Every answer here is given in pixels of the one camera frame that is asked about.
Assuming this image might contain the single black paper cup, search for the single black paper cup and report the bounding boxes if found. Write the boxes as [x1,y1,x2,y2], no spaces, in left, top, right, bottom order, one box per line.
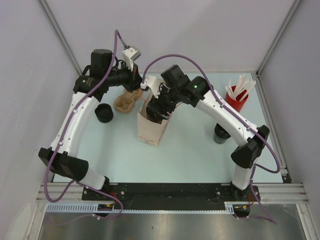
[145,106,164,124]

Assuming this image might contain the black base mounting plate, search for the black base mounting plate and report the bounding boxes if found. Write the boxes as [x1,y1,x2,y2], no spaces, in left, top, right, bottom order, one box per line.
[81,182,261,211]

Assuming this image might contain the black cup stack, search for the black cup stack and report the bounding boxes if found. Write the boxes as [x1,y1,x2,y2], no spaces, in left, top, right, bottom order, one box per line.
[213,123,231,144]

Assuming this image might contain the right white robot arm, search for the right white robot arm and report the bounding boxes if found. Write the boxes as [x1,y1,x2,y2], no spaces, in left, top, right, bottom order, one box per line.
[140,64,270,201]

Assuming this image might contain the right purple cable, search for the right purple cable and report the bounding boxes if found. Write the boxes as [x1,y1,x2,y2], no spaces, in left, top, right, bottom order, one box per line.
[141,53,281,225]

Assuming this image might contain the white wrapped straws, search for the white wrapped straws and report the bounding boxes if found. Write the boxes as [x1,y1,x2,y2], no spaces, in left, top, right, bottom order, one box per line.
[226,74,257,98]

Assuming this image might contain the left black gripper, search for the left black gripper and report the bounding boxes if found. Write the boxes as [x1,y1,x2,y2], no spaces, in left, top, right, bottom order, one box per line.
[104,60,143,93]

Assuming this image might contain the red straw holder cup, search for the red straw holder cup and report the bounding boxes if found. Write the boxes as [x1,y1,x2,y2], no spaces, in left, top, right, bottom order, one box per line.
[224,85,249,113]

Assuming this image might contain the stacked brown pulp carriers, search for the stacked brown pulp carriers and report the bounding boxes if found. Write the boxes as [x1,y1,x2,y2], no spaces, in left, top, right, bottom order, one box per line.
[113,89,142,114]

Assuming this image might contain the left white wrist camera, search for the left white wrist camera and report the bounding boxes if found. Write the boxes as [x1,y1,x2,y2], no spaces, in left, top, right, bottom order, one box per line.
[122,46,141,71]

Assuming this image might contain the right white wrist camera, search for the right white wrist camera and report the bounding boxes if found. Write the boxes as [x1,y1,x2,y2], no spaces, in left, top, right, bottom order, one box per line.
[140,76,164,99]

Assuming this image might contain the black lid stack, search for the black lid stack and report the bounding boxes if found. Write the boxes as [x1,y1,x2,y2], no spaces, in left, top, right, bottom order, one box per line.
[94,103,114,123]

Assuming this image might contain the beige paper takeout bag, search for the beige paper takeout bag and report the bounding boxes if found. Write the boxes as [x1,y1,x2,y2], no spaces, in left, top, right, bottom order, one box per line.
[137,93,172,147]

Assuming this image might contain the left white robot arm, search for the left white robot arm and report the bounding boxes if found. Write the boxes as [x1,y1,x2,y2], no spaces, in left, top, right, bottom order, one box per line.
[38,46,142,200]

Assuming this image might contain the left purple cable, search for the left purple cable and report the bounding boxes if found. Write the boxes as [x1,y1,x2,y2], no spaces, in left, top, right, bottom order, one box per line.
[44,29,129,226]

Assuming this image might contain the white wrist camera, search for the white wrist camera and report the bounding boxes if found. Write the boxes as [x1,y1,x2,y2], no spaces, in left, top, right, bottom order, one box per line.
[140,76,164,99]
[122,46,141,71]

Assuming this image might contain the purple cable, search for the purple cable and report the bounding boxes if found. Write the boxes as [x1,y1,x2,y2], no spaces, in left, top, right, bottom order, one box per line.
[141,53,281,225]
[44,29,129,226]

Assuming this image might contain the white slotted cable duct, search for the white slotted cable duct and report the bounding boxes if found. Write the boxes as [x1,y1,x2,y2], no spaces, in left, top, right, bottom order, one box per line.
[46,203,234,215]

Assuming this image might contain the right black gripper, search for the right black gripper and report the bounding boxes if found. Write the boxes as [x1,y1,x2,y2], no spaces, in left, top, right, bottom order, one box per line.
[147,82,182,121]

